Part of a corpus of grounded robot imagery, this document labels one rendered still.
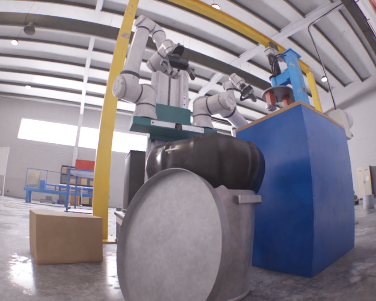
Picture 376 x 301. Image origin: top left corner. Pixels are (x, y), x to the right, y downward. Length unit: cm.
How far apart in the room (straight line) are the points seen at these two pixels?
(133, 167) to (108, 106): 96
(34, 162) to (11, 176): 200
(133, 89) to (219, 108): 65
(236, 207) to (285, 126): 63
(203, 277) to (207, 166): 37
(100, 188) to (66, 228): 95
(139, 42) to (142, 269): 145
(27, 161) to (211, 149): 1516
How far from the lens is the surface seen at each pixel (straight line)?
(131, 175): 170
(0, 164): 891
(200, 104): 168
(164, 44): 129
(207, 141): 76
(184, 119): 174
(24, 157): 1572
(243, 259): 86
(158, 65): 132
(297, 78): 349
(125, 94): 145
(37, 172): 1508
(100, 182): 221
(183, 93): 189
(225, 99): 158
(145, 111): 146
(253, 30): 536
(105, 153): 226
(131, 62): 156
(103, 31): 741
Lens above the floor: 41
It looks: 15 degrees up
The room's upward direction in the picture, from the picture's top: straight up
